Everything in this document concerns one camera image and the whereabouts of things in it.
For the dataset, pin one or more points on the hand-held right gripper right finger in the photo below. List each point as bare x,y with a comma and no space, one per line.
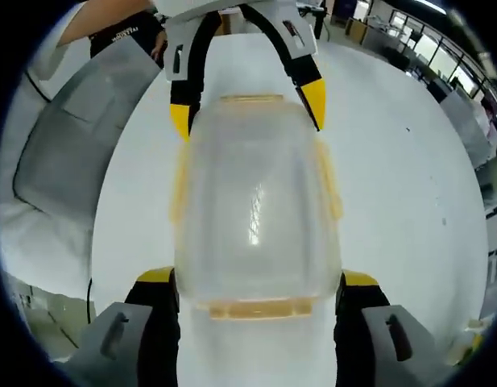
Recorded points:
353,330

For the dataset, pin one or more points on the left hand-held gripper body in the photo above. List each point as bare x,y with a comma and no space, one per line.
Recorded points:
200,6

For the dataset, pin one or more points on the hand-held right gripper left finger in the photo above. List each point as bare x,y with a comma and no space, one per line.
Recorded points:
159,330

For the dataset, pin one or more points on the clear plastic container yellow buckles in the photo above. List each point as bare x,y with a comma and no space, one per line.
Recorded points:
252,209

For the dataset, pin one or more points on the person's left hand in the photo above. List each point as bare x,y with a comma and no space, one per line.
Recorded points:
159,44

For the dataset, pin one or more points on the grey mesh office chair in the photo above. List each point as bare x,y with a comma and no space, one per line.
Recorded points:
79,133

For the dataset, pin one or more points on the person's own torso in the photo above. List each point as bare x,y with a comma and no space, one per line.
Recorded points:
30,234

